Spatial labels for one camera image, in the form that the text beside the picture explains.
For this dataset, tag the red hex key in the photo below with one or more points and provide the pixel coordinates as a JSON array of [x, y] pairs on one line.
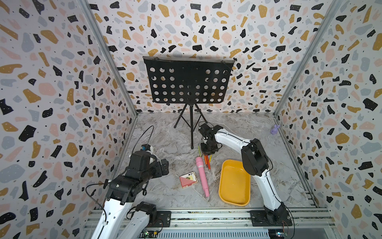
[[209, 167]]

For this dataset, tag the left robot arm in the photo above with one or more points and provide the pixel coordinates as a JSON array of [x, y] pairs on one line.
[[120, 220]]

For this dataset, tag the small purple rabbit figurine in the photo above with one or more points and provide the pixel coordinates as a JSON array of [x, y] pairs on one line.
[[275, 129]]

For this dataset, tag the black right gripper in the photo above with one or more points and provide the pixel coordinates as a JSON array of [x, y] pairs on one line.
[[212, 151]]

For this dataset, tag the black perforated music stand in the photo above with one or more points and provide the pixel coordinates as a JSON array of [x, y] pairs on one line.
[[189, 82]]

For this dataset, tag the red playing card box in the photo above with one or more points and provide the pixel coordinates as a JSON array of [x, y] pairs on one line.
[[188, 179]]

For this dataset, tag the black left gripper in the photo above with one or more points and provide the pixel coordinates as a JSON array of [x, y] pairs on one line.
[[159, 172]]

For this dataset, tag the yellow plastic storage tray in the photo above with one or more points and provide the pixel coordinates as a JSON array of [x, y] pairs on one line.
[[235, 184]]

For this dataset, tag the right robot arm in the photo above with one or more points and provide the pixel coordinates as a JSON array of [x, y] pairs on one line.
[[255, 162]]

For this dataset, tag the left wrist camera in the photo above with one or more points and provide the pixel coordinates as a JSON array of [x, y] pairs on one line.
[[148, 147]]

